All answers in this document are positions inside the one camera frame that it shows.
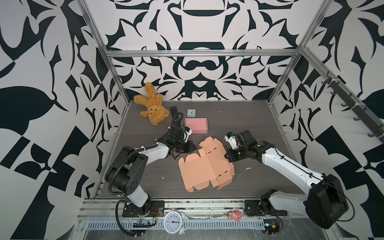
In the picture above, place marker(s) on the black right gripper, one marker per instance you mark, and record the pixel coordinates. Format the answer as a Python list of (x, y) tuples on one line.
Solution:
[(230, 157)]

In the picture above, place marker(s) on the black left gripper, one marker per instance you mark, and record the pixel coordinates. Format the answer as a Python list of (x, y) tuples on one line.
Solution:
[(190, 149)]

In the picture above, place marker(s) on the orange cardboard box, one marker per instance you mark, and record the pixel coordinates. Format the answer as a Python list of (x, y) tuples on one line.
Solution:
[(206, 167)]

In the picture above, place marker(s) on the pink cardboard box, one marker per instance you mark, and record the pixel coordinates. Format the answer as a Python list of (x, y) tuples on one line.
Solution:
[(197, 125)]

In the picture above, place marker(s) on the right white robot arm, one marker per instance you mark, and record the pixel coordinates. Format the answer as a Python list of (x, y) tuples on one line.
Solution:
[(323, 200)]

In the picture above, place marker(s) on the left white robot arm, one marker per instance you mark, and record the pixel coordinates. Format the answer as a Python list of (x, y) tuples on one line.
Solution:
[(125, 173)]

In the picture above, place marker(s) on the small teal alarm clock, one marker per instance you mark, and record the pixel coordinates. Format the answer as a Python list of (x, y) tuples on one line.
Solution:
[(191, 113)]

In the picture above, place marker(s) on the black remote control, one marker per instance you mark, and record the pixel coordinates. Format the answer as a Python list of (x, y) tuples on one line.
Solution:
[(175, 116)]

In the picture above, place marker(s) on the brown plush bunny toy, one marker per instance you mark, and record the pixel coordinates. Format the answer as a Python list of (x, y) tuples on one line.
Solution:
[(153, 102)]

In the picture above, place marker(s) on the small pink toy figure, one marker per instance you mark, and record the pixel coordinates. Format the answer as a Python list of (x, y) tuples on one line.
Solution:
[(235, 215)]

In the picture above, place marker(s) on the white round alarm clock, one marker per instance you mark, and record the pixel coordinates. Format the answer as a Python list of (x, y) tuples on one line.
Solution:
[(176, 222)]

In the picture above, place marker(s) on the right green circuit board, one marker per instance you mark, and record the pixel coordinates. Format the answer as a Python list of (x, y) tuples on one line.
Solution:
[(272, 226)]

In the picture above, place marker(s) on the green circuit board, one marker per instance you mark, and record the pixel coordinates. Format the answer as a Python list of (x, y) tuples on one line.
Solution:
[(145, 224), (272, 226)]

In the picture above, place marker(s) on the left green circuit board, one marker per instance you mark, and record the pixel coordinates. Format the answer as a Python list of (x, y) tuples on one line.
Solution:
[(145, 224)]

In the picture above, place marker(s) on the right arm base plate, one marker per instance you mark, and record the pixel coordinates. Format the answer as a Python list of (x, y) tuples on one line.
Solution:
[(261, 208)]

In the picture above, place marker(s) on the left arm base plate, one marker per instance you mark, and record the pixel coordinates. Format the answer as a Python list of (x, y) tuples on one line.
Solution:
[(131, 210)]

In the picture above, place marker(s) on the white slotted cable duct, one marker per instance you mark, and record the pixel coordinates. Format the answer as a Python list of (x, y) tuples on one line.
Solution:
[(206, 224)]

